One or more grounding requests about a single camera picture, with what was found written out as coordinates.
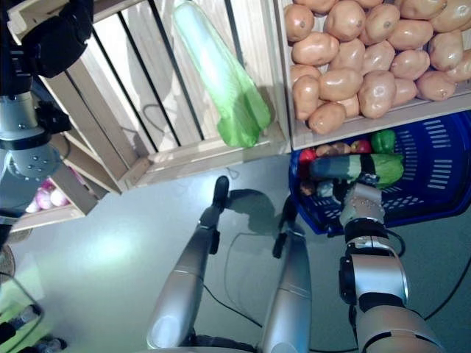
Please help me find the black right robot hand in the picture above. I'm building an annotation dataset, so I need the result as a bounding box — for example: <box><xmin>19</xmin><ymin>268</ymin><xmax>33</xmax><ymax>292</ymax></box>
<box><xmin>333</xmin><ymin>154</ymin><xmax>382</xmax><ymax>196</ymax></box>

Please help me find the blue plastic shopping basket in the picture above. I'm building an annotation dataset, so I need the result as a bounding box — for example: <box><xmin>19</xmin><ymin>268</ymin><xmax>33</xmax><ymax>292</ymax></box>
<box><xmin>288</xmin><ymin>110</ymin><xmax>471</xmax><ymax>236</ymax></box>

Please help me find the red apple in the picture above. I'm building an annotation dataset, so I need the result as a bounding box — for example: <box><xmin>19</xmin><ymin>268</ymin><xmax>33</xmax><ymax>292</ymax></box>
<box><xmin>349</xmin><ymin>139</ymin><xmax>372</xmax><ymax>154</ymax></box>

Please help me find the green bell pepper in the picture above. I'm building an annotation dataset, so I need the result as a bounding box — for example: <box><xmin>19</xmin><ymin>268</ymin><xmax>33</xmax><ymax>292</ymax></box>
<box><xmin>369</xmin><ymin>129</ymin><xmax>397</xmax><ymax>154</ymax></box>

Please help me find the wooden potato crate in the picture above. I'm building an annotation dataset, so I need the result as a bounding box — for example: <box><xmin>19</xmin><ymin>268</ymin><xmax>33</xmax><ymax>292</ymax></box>
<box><xmin>274</xmin><ymin>0</ymin><xmax>471</xmax><ymax>151</ymax></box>

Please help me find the silver right robot leg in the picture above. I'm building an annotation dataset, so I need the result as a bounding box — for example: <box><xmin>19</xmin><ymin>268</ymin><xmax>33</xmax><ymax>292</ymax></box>
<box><xmin>257</xmin><ymin>196</ymin><xmax>314</xmax><ymax>353</ymax></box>

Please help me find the silver robot leg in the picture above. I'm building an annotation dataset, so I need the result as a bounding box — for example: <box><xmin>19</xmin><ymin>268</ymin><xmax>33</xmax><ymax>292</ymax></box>
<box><xmin>145</xmin><ymin>175</ymin><xmax>231</xmax><ymax>353</ymax></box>
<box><xmin>257</xmin><ymin>196</ymin><xmax>314</xmax><ymax>353</ymax></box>

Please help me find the wooden cabbage crate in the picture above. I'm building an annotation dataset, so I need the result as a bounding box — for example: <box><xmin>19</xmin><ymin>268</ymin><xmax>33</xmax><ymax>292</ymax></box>
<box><xmin>7</xmin><ymin>0</ymin><xmax>291</xmax><ymax>192</ymax></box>

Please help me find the silver left robot leg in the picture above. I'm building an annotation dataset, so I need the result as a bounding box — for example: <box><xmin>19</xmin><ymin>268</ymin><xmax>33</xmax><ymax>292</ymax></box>
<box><xmin>145</xmin><ymin>175</ymin><xmax>231</xmax><ymax>353</ymax></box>

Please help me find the purple white turnip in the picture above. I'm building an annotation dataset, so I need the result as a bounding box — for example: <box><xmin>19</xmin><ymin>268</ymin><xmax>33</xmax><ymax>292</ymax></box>
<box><xmin>49</xmin><ymin>190</ymin><xmax>71</xmax><ymax>207</ymax></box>
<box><xmin>36</xmin><ymin>178</ymin><xmax>56</xmax><ymax>198</ymax></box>

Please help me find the wooden turnip crate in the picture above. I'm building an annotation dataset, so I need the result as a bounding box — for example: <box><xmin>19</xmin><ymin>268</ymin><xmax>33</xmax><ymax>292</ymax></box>
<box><xmin>10</xmin><ymin>172</ymin><xmax>102</xmax><ymax>232</ymax></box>

